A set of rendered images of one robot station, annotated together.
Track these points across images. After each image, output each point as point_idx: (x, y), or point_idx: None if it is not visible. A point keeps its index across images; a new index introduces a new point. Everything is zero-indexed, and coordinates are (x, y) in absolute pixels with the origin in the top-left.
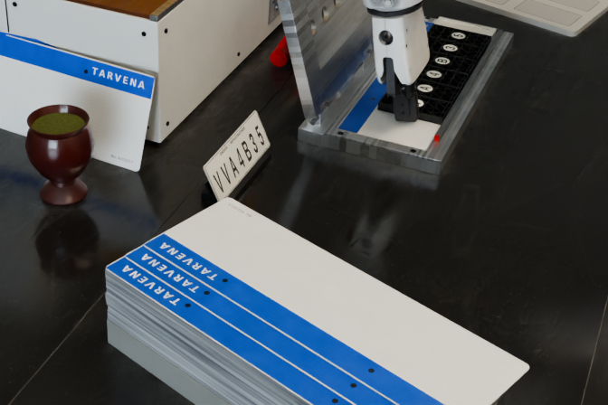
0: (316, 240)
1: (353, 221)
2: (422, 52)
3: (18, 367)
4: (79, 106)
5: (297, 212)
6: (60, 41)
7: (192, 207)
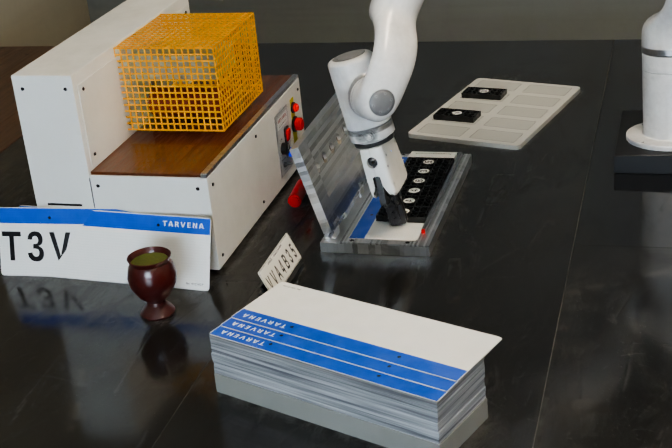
0: None
1: (372, 295)
2: (401, 171)
3: (159, 414)
4: None
5: None
6: (135, 206)
7: None
